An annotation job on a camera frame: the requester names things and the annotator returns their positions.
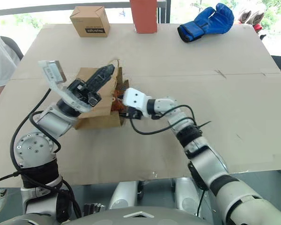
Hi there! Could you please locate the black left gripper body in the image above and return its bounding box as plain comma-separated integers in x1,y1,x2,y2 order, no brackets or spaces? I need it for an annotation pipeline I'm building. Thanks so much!
67,79,103,107

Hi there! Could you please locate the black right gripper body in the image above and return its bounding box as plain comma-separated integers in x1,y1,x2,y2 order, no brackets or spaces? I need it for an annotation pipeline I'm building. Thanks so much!
125,107,142,120

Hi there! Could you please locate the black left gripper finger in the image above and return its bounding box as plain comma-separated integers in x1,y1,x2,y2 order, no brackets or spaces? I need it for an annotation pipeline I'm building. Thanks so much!
91,66,115,94
85,64,113,87

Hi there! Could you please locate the orange brown plush toy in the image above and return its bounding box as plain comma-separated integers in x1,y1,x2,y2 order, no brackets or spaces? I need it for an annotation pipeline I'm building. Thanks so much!
111,90,126,113

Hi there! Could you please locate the brown paper bag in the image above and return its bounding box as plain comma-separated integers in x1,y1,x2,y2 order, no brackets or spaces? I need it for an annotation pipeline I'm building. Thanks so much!
73,58,130,130

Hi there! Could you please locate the brown cardboard table cover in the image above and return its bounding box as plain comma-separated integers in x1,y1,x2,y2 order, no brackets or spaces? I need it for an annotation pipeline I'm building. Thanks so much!
0,23,281,188

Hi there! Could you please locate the brown cardboard box black label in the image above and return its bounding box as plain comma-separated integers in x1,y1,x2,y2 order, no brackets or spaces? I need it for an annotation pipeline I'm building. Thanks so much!
69,6,110,38

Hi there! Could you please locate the tall red box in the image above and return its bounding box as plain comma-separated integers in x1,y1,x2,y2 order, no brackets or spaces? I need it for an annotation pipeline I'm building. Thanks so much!
130,0,158,34

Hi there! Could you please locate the silver rounded shell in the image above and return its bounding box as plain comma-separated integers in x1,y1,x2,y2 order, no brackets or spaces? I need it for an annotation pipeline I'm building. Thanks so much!
108,180,141,210
175,177,202,215

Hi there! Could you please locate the white railing bar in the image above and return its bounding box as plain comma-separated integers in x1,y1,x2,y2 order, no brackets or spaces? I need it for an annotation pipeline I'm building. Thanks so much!
0,1,132,17

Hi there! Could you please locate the person in white shirt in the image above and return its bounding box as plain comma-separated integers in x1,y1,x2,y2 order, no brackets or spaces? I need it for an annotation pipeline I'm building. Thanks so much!
0,30,21,111

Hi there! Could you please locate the black ribbed part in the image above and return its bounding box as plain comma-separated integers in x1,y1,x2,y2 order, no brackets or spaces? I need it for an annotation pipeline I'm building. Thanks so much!
84,203,106,216

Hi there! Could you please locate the silver robot torso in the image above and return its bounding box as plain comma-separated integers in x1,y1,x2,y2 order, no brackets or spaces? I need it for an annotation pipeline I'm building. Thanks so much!
0,206,216,225

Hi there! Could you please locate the blue boxing glove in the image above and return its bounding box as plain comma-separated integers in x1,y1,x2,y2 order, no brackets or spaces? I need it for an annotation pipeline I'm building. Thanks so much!
177,2,235,43

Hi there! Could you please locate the grey brown padded glove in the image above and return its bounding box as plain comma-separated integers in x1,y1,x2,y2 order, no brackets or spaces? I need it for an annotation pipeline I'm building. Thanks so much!
235,7,265,33

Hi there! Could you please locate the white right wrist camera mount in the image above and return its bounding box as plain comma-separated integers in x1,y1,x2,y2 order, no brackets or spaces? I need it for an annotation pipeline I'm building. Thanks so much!
122,88,152,117

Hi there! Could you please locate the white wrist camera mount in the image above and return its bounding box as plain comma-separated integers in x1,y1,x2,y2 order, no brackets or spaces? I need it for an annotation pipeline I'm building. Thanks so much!
37,60,96,113
122,88,152,117

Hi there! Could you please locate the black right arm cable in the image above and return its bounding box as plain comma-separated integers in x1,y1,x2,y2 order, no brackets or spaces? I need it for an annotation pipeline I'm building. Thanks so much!
128,105,213,136

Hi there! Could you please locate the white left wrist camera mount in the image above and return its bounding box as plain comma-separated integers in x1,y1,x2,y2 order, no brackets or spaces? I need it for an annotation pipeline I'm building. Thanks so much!
37,60,96,113

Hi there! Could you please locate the black window frame post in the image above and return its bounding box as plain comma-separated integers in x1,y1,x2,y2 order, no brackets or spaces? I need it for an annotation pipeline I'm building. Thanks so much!
156,0,171,24

